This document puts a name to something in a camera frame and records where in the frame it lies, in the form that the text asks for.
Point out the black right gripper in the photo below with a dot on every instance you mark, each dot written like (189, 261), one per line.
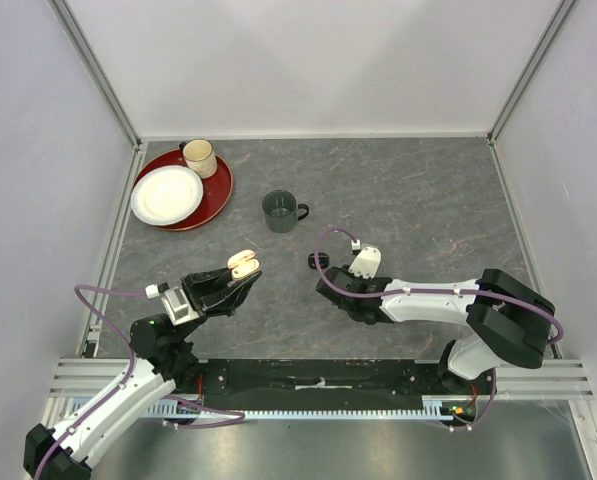
(344, 270)

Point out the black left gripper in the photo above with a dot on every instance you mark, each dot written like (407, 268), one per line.
(211, 294)

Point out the white earbud charging case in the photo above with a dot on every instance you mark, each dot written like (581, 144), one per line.
(243, 264)

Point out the black glossy charging case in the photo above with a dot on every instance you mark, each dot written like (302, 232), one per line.
(319, 259)

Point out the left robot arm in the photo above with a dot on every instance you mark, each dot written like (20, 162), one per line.
(160, 361)

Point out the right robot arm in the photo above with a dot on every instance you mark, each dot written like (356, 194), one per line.
(510, 323)

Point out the red round tray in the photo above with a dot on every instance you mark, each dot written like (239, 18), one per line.
(217, 190)

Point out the dark green mug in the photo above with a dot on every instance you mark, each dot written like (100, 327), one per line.
(282, 211)

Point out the white paper plate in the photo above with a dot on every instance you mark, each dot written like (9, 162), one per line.
(166, 195)

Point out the cream ceramic cup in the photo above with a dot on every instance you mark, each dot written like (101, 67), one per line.
(199, 155)

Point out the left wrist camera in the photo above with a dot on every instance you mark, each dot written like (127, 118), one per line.
(177, 306)

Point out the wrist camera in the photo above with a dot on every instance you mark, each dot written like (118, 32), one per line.
(366, 262)
(177, 306)

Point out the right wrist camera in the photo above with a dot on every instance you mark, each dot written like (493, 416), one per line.
(366, 262)

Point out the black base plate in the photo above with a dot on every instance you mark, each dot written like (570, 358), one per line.
(324, 383)

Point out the grey slotted cable duct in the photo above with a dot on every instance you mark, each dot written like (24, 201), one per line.
(173, 410)

